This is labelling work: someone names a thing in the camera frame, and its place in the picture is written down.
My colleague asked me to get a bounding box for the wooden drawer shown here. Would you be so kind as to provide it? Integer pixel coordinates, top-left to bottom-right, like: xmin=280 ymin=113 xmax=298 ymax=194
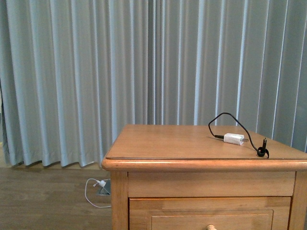
xmin=129 ymin=197 xmax=291 ymax=230

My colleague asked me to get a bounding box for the round wooden drawer knob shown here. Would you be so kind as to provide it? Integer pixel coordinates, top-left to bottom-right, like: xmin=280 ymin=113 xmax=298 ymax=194
xmin=206 ymin=224 xmax=216 ymax=230

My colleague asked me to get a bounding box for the wooden nightstand cabinet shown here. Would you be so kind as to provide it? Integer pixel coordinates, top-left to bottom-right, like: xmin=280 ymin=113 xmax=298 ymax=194
xmin=102 ymin=125 xmax=307 ymax=230

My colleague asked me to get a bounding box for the white charger adapter on nightstand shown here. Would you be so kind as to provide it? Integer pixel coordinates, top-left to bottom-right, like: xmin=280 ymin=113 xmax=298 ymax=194
xmin=223 ymin=133 xmax=249 ymax=146

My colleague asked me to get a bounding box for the white plug adapter on floor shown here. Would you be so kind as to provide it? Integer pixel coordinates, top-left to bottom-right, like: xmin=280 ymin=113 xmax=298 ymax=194
xmin=98 ymin=180 xmax=106 ymax=188

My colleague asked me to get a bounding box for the open metal floor socket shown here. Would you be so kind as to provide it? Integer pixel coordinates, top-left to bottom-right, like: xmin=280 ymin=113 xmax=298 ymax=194
xmin=96 ymin=180 xmax=111 ymax=196

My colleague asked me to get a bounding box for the light blue-grey curtain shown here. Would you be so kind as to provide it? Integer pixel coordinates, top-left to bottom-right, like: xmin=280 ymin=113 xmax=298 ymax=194
xmin=0 ymin=0 xmax=307 ymax=166

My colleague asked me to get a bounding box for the white charging cable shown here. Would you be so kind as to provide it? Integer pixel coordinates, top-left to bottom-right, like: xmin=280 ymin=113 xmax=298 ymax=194
xmin=85 ymin=178 xmax=112 ymax=208

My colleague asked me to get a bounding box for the black cable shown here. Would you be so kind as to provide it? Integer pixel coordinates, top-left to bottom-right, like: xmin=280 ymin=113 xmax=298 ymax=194
xmin=208 ymin=112 xmax=270 ymax=159

